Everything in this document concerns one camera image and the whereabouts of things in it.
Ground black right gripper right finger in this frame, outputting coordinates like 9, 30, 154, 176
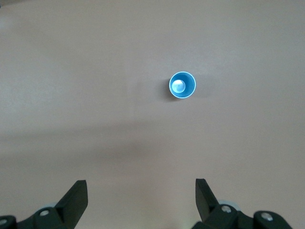
192, 178, 293, 229

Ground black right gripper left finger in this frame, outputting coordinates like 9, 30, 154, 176
16, 180, 88, 229

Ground blue plastic cup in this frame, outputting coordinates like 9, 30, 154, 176
169, 71, 197, 99

